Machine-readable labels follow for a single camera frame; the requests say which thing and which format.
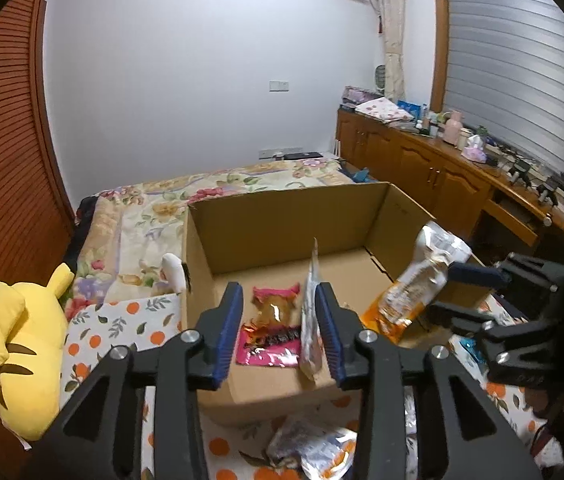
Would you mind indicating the white red-label snack bag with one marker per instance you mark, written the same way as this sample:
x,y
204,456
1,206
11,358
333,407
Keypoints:
x,y
310,357

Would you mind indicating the blue cloth on floor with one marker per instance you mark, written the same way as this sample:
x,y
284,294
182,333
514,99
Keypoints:
x,y
361,176

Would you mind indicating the wall socket plate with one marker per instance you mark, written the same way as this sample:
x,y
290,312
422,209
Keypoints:
x,y
278,86

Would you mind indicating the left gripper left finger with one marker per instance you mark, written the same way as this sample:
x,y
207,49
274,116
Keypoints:
x,y
98,433

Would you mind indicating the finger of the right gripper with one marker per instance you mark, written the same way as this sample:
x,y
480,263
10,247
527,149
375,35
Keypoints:
x,y
501,275
466,322

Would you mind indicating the orange-print white tablecloth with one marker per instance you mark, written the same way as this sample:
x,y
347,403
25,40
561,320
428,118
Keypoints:
x,y
235,436

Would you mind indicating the long white orange snack bag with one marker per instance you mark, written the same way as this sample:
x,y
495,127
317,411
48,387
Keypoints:
x,y
394,310

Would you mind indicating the grey window blind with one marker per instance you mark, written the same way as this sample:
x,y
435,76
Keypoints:
x,y
505,72

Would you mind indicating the pink tissue pack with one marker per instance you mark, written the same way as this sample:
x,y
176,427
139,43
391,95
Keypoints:
x,y
474,149

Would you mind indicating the wooden louvered wardrobe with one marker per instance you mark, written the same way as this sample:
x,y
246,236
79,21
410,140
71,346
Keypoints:
x,y
36,220

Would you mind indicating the wooden sideboard cabinet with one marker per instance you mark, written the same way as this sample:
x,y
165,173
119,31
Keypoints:
x,y
475,202

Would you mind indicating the pink bottle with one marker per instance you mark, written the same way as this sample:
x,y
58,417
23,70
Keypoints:
x,y
452,127

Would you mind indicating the small white fan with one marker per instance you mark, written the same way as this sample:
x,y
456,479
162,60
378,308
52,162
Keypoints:
x,y
380,78

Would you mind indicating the person's right hand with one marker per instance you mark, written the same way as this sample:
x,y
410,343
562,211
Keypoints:
x,y
546,405

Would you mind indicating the black clamp on sideboard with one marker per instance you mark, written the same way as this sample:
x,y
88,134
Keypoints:
x,y
547,190
519,172

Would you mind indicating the small teal candy wrapper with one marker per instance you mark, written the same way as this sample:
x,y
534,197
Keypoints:
x,y
470,346

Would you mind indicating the pink snack pack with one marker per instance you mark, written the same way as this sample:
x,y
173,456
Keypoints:
x,y
270,338

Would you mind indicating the floral curtain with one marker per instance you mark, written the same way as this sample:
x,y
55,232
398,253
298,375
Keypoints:
x,y
392,15

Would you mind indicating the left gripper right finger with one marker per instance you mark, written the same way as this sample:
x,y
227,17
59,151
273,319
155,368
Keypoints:
x,y
460,433

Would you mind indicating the yellow Pikachu plush toy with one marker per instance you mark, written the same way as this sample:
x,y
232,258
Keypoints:
x,y
33,328

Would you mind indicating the folded floral cloth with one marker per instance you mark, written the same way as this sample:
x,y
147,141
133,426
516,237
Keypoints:
x,y
383,110

